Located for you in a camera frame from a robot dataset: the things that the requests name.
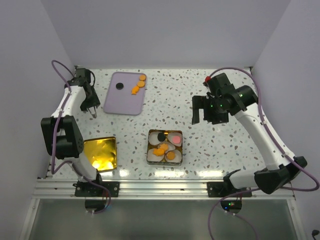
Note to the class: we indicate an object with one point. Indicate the white paper cup bottom-left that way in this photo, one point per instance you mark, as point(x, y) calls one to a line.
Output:
point(153, 158)

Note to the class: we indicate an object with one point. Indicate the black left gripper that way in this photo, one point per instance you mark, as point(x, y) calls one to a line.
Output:
point(95, 101)

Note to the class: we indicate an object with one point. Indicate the purple tray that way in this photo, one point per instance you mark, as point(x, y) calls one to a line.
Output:
point(121, 101)

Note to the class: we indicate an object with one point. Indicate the pink round cookie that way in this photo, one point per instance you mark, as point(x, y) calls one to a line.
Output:
point(176, 139)

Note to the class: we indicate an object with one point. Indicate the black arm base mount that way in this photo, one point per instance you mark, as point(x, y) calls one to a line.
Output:
point(97, 188)

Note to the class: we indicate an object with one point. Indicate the orange fish cookie on tray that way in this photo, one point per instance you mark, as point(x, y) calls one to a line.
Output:
point(135, 90)

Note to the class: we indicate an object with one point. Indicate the steel tongs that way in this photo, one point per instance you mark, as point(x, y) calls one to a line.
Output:
point(93, 111)

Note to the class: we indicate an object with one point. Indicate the white paper cup centre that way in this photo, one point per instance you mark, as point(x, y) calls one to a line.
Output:
point(171, 147)

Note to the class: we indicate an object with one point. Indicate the gold tin lid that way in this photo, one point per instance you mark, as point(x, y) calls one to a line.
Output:
point(102, 153)

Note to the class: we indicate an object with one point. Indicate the aluminium front rail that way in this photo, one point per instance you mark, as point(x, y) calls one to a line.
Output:
point(128, 189)

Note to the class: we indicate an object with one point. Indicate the white paper cup top-right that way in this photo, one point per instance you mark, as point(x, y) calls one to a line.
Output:
point(171, 134)

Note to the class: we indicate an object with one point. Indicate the orange cookie at tray top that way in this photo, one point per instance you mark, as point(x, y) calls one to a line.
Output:
point(142, 77)

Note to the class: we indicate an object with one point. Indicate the white paper cup bottom-right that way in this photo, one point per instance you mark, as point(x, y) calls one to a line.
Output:
point(178, 157)

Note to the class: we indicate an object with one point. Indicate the black sandwich cookie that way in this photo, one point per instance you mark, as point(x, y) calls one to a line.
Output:
point(119, 85)
point(161, 137)

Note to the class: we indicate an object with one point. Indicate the white paper cup top-left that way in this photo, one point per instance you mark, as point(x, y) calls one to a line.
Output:
point(153, 138)

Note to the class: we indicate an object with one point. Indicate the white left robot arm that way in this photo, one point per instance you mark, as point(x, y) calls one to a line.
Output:
point(62, 136)

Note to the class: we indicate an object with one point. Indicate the black sandwich cookie on tray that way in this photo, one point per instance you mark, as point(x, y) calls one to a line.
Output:
point(119, 85)

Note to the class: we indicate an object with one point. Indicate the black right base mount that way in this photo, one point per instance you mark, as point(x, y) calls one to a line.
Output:
point(220, 189)

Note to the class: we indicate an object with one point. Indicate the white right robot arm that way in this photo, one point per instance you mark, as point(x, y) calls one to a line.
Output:
point(280, 166)

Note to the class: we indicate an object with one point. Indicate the orange round cookie on tray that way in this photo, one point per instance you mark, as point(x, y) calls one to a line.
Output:
point(141, 84)

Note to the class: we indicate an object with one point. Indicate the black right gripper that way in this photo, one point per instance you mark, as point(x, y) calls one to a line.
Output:
point(199, 102)

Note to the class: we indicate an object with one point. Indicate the green christmas cookie tin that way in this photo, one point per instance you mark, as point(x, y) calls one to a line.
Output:
point(164, 162)

